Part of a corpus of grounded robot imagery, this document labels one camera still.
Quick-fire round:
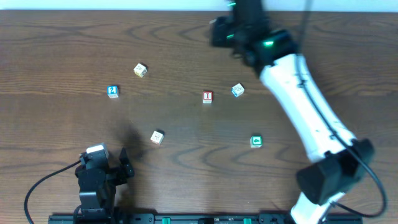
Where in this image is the red letter I block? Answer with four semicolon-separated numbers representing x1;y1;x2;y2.
202;91;213;104

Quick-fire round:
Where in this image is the blue number 2 block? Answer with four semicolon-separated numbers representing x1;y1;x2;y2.
107;85;119;98

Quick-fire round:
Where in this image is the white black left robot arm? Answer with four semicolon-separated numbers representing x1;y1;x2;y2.
75;148;134;221

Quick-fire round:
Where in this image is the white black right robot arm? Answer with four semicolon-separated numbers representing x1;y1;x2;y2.
210;0;374;223

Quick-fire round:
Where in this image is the red edged butterfly block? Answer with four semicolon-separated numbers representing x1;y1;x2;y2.
150;131;164;145

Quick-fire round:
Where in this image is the blue edged picture block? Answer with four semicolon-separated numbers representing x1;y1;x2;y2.
231;83;245;97

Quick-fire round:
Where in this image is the yellow wooden block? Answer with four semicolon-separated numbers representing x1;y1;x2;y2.
133;63;147;77

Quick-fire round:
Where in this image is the green number 4 block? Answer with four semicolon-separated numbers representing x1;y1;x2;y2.
250;136;262;148

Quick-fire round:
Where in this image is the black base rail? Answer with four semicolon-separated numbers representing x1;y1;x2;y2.
48;213;363;224

